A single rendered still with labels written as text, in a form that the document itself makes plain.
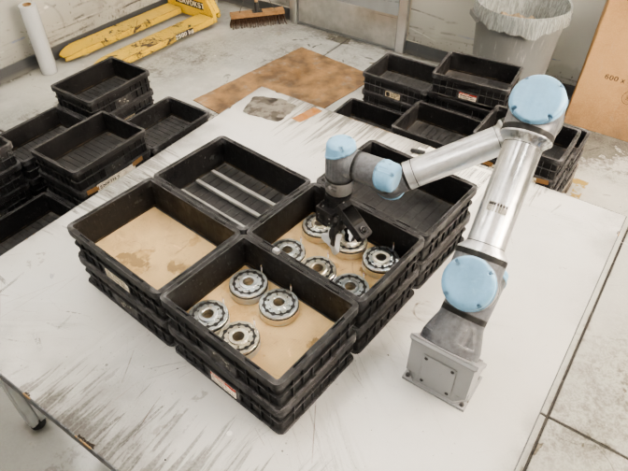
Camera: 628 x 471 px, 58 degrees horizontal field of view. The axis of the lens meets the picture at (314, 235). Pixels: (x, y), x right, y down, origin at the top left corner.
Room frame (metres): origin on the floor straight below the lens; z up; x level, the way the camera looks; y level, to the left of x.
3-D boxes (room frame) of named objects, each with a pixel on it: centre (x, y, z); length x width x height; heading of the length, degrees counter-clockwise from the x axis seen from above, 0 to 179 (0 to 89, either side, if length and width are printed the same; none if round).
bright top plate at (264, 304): (0.96, 0.09, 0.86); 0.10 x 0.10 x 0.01
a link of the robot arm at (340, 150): (1.18, -0.07, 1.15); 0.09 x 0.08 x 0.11; 59
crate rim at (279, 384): (0.91, 0.13, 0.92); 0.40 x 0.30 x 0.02; 50
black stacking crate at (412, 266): (1.14, -0.06, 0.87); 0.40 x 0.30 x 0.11; 50
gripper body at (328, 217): (1.18, -0.06, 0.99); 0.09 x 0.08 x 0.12; 46
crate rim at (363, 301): (1.14, -0.06, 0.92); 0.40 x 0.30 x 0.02; 50
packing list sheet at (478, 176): (1.73, -0.50, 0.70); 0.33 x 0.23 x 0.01; 55
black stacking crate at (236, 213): (1.39, 0.25, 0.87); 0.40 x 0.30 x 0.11; 50
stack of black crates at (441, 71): (2.74, -0.85, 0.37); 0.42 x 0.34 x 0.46; 55
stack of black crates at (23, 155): (2.34, 1.31, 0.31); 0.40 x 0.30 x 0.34; 145
